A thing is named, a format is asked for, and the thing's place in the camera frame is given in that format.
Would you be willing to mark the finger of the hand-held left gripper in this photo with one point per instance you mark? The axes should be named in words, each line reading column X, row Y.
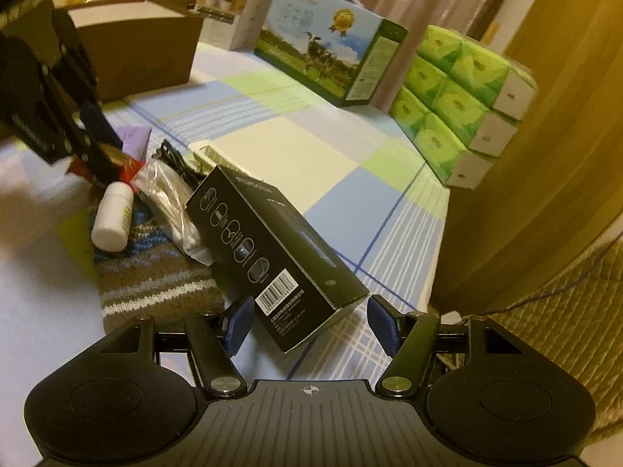
column 97, row 131
column 75, row 53

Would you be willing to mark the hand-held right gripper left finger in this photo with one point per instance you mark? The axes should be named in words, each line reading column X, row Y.
column 239, row 325

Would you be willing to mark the white pill bottle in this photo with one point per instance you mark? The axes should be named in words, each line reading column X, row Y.
column 113, row 216

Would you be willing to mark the white pet picture box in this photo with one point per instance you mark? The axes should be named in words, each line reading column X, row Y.
column 233, row 9

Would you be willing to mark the brown cardboard storage box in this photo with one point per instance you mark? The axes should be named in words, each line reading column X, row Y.
column 141, row 48

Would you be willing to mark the red snack packet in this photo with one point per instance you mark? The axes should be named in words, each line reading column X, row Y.
column 127, row 168

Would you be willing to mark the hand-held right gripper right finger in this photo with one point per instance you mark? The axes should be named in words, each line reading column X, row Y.
column 382, row 326

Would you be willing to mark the clear bag of cotton swabs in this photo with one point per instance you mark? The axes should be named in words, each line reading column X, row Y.
column 168, row 199

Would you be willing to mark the checked bed sheet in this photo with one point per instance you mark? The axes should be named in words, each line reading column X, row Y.
column 301, row 131

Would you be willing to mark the black product box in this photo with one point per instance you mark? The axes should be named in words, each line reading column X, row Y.
column 272, row 253

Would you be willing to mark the wooden headboard panel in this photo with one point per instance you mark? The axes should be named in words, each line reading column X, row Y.
column 550, row 131

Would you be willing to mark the striped knitted sock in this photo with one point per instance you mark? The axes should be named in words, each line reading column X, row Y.
column 155, row 277

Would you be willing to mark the milk carton with cow picture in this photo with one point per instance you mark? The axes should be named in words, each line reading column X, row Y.
column 321, row 48

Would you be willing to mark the stack of green tissue packs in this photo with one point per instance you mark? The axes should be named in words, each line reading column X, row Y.
column 452, row 97

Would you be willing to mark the quilted beige blanket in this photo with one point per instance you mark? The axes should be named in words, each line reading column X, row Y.
column 559, row 331

